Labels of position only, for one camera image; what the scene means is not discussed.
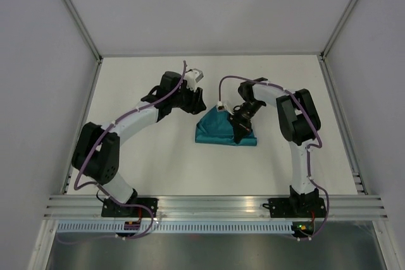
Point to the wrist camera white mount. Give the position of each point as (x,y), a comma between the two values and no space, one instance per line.
(192,78)
(222,106)

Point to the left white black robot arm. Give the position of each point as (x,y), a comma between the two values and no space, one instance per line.
(97,152)

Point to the teal cloth napkin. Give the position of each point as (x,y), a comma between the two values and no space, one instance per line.
(214,128)

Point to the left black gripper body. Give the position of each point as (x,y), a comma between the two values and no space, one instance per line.
(184,99)

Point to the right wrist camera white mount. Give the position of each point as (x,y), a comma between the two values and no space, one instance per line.
(222,106)

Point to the left aluminium frame post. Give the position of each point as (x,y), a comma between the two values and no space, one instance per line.
(80,25)

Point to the aluminium frame post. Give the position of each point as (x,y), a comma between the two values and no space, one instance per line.
(80,25)
(343,19)

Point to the right aluminium frame post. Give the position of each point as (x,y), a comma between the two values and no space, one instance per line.
(343,19)

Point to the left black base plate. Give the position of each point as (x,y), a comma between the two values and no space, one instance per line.
(112,210)

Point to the white slotted cable duct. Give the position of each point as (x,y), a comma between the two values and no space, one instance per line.
(194,227)

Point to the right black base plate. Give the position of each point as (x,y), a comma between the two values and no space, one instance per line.
(284,208)

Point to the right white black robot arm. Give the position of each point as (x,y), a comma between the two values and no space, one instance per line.
(299,124)

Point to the left table edge rail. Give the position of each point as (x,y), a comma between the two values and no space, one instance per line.
(85,99)

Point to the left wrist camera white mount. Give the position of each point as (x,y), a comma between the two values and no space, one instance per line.
(192,78)

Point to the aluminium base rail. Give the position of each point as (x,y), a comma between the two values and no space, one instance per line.
(222,208)

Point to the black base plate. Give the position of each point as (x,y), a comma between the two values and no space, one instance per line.
(112,210)
(284,208)

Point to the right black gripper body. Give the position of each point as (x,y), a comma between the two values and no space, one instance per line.
(242,117)

